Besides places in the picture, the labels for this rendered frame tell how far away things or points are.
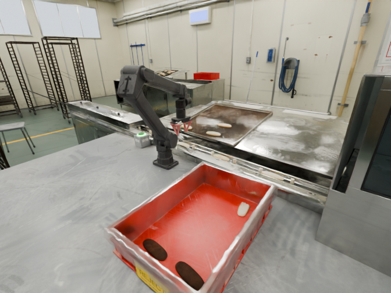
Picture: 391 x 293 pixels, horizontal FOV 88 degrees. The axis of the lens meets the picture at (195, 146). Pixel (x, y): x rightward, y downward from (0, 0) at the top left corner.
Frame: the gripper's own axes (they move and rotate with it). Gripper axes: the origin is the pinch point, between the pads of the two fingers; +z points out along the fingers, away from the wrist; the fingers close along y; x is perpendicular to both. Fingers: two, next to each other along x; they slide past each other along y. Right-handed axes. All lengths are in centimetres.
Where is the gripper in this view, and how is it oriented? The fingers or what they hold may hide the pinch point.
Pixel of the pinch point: (181, 132)
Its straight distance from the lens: 123.3
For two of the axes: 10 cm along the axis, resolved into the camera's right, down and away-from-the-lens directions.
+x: -7.4, -2.6, 6.2
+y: 6.7, -3.1, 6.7
